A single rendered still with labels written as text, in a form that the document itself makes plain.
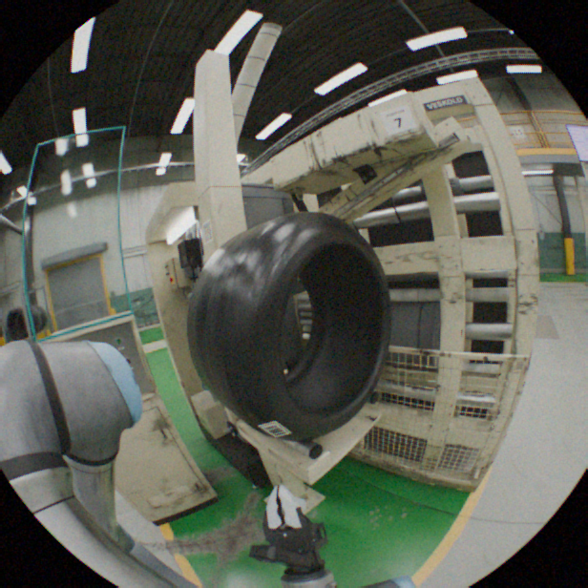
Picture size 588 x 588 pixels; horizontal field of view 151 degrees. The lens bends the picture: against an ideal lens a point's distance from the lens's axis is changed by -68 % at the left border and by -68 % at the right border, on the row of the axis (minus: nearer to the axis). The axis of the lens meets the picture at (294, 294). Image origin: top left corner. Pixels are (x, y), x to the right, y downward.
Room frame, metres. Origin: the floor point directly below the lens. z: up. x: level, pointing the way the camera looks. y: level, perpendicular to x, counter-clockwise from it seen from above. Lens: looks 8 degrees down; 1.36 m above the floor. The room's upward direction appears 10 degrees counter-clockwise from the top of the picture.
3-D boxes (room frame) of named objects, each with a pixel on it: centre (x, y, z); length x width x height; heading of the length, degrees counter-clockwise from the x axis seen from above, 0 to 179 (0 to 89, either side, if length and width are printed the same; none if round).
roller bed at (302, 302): (1.07, -0.11, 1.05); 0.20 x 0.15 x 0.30; 42
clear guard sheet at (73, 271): (0.66, 0.90, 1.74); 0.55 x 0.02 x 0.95; 132
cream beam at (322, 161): (0.76, -0.28, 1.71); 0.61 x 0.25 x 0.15; 42
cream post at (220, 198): (0.83, 0.21, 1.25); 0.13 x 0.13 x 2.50; 42
